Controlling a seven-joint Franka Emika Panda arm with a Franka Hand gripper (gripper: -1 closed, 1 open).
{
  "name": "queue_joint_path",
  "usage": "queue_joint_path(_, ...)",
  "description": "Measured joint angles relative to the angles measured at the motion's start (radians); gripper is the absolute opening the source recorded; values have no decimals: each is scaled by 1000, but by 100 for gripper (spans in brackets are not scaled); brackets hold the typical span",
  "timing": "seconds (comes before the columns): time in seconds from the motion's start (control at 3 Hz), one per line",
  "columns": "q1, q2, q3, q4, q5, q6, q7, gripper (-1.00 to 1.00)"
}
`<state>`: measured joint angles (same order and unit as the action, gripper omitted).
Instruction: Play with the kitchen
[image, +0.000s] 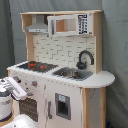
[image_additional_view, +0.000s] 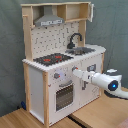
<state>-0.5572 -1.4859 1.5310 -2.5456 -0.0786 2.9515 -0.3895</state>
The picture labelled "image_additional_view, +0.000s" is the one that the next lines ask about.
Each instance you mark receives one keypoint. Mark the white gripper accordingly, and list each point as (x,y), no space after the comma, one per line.
(84,75)

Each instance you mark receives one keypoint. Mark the toy oven door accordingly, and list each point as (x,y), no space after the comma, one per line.
(61,100)

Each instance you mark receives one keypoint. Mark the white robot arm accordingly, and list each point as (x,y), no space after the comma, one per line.
(112,84)

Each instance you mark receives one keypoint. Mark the wooden toy kitchen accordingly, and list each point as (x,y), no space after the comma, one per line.
(45,40)

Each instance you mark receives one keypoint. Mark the blue object behind kitchen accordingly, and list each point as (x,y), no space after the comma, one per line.
(23,105)

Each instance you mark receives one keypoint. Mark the white fridge door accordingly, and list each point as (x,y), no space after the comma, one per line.
(88,91)

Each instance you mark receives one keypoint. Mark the grey toy sink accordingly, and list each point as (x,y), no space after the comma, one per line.
(79,51)

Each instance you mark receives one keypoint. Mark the black toy faucet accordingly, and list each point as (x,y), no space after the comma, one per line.
(71,45)

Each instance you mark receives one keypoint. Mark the black stovetop red burners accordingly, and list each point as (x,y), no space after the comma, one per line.
(52,59)

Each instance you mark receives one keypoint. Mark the grey range hood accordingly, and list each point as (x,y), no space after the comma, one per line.
(48,18)

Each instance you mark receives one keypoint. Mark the white microwave door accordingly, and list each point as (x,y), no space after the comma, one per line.
(91,12)

